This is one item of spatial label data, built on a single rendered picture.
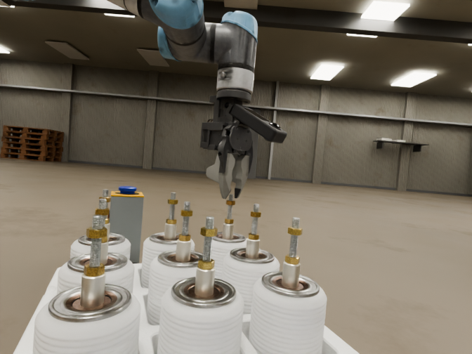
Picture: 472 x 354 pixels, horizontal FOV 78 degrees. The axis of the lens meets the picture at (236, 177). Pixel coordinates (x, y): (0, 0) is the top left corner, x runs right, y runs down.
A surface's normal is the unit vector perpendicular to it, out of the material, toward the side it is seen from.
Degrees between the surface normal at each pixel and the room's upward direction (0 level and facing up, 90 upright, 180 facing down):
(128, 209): 90
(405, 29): 90
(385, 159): 90
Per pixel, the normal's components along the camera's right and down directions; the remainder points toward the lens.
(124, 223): 0.38, 0.07
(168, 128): -0.01, 0.04
